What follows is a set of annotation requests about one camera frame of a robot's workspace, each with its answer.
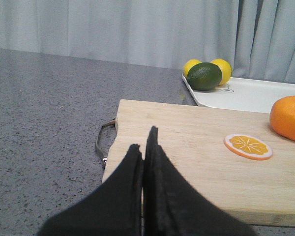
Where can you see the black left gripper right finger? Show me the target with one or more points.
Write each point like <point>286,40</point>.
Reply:
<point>172,207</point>

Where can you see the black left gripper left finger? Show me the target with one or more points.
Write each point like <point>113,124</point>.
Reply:
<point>113,209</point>

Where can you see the whole orange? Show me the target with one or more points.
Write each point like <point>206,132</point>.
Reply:
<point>282,117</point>

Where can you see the white rectangular tray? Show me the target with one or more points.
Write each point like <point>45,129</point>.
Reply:
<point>243,95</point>

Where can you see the wooden cutting board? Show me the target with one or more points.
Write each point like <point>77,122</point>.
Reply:
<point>260,192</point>

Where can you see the orange slice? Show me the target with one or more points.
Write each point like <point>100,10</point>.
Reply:
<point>248,147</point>

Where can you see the green lime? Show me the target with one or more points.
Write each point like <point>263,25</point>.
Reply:
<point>204,76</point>

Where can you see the yellow lemon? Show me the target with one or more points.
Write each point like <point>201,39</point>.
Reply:
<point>225,68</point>
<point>189,65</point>

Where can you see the grey curtain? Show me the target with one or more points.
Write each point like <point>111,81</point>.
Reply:
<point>257,37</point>

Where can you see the metal cutting board handle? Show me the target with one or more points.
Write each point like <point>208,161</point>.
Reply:
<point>104,141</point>

